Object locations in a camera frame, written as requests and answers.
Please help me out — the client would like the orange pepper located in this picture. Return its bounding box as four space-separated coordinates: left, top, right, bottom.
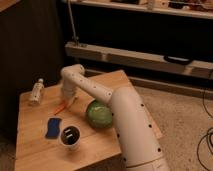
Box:
54 103 67 116

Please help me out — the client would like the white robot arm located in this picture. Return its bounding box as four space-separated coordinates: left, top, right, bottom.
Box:
61 64 170 171

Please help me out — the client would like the clear plastic bottle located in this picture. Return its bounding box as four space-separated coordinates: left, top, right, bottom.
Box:
29 78 44 106

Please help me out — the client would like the green bowl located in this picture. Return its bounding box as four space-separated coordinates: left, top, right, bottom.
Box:
86 100 113 129

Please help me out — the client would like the blue sponge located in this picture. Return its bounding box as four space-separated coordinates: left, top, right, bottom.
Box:
45 118 62 139

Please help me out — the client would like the white cup with dark inside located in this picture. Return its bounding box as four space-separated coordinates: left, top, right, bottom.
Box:
59 126 81 150

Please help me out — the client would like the wooden table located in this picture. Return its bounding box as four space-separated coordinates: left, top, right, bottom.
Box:
15 67 168 171

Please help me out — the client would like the metal pole stand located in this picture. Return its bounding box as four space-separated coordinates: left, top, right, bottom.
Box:
67 0 86 47

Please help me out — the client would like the long wooden shelf beam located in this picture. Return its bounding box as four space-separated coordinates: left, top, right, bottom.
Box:
65 42 213 78

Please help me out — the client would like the upper wooden shelf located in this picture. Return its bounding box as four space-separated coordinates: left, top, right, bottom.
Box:
61 0 213 20

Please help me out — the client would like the black handle on beam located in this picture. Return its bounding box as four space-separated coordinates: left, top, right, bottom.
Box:
163 56 193 65

